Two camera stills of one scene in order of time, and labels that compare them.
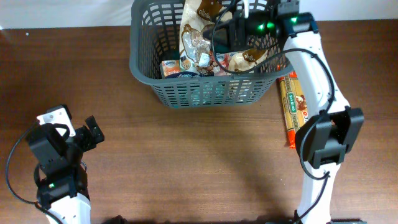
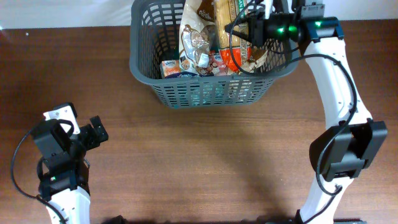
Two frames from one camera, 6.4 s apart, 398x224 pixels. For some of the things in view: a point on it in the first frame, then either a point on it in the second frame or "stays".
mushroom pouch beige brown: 195,51 stays
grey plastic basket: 154,37 stays
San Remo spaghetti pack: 294,109 to 234,51
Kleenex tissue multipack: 171,68 stays
